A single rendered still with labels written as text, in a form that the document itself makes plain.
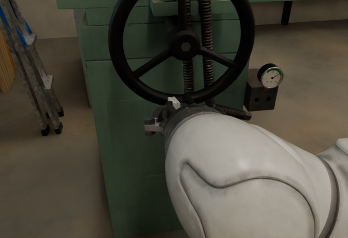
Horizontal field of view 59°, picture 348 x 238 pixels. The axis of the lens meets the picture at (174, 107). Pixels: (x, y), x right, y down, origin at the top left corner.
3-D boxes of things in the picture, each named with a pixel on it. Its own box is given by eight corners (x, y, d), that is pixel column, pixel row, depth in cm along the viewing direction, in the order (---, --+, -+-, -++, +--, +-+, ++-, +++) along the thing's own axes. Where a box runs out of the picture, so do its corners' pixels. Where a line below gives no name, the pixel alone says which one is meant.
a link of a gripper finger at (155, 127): (184, 138, 43) (147, 142, 42) (177, 129, 48) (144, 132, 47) (184, 122, 43) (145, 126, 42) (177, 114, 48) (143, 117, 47)
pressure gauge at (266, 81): (258, 95, 83) (262, 68, 78) (252, 88, 86) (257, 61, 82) (280, 94, 83) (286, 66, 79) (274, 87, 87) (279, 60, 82)
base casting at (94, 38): (83, 61, 77) (76, 25, 72) (97, 7, 126) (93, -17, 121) (252, 52, 83) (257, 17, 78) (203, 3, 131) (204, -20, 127)
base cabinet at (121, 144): (112, 240, 114) (81, 62, 77) (114, 143, 163) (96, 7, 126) (228, 224, 120) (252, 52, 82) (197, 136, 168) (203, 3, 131)
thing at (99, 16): (87, 26, 73) (85, 8, 71) (93, 4, 90) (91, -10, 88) (248, 18, 78) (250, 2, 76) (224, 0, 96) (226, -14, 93)
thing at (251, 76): (248, 112, 88) (251, 87, 84) (234, 92, 99) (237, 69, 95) (275, 110, 90) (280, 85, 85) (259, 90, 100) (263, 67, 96)
